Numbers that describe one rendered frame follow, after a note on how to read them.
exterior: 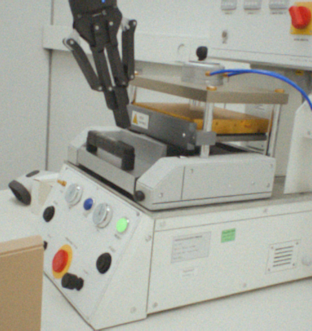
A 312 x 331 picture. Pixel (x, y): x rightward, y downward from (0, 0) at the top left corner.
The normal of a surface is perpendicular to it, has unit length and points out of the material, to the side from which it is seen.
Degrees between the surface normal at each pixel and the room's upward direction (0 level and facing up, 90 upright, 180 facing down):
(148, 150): 90
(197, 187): 90
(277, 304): 0
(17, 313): 90
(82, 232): 65
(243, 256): 90
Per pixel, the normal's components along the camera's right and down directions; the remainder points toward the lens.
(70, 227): -0.73, -0.36
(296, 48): -0.85, 0.05
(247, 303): 0.09, -0.97
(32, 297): 0.66, 0.24
